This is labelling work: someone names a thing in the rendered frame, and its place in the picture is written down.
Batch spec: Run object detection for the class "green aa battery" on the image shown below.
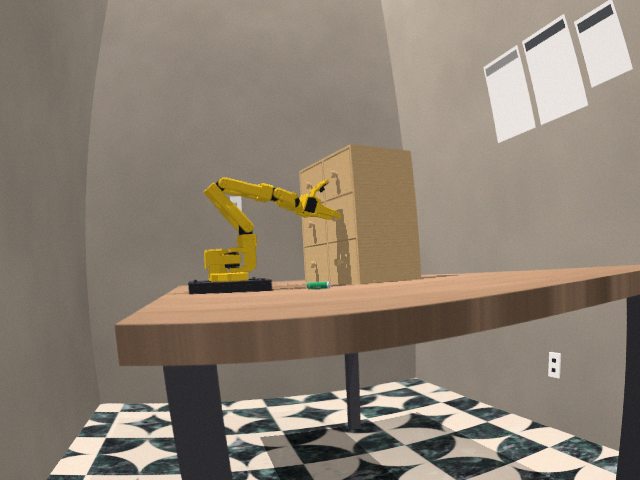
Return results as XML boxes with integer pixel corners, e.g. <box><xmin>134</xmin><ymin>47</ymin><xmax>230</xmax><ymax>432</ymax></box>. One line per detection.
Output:
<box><xmin>307</xmin><ymin>282</ymin><xmax>331</xmax><ymax>289</ymax></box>

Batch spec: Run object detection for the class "tan wooden chest of drawers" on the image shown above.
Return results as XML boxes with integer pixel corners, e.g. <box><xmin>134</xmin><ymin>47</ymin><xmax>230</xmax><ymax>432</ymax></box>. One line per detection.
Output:
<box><xmin>299</xmin><ymin>144</ymin><xmax>421</xmax><ymax>285</ymax></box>

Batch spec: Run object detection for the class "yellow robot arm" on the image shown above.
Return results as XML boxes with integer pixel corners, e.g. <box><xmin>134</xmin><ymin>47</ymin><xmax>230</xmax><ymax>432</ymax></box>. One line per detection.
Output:
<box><xmin>204</xmin><ymin>178</ymin><xmax>300</xmax><ymax>282</ymax></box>

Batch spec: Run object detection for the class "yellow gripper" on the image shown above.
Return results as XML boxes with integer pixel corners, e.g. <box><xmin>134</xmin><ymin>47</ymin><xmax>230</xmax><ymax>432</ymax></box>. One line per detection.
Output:
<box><xmin>293</xmin><ymin>179</ymin><xmax>342</xmax><ymax>220</ymax></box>

